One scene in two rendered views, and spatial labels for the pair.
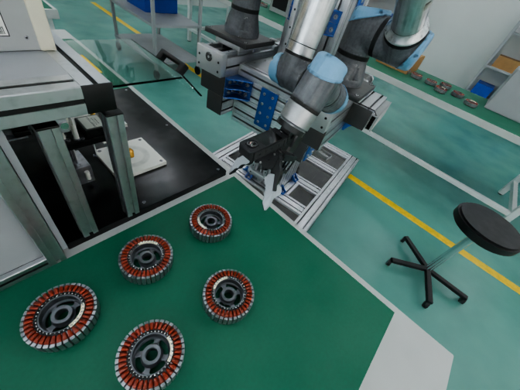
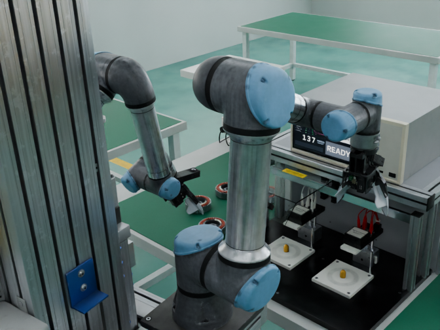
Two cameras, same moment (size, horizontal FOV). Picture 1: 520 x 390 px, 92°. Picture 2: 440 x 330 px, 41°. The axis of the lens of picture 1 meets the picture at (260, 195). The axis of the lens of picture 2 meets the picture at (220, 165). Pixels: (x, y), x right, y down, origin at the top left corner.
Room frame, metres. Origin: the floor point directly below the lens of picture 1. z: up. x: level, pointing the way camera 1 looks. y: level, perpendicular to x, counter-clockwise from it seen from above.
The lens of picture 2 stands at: (2.36, 0.64, 1.98)
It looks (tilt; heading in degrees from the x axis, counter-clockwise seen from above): 25 degrees down; 194
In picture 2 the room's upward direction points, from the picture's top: 2 degrees counter-clockwise
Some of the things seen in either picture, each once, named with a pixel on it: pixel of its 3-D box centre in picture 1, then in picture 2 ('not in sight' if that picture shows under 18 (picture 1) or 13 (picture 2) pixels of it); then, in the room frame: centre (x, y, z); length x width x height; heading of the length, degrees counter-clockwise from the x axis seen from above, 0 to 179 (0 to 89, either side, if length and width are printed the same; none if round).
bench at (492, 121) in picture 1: (425, 126); not in sight; (2.81, -1.47, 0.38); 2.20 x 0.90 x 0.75; 59
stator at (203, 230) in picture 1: (210, 222); (212, 227); (0.41, 0.10, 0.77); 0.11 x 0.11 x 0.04
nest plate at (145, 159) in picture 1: (131, 157); (286, 252); (0.55, 0.42, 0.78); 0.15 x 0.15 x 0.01; 59
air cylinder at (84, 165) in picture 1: (76, 168); (310, 231); (0.43, 0.49, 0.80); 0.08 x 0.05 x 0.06; 59
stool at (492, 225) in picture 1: (456, 254); not in sight; (1.13, -1.26, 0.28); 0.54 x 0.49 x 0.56; 149
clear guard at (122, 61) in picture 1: (114, 72); (286, 188); (0.54, 0.41, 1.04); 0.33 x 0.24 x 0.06; 149
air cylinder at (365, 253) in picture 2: not in sight; (365, 254); (0.55, 0.70, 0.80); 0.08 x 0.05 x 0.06; 59
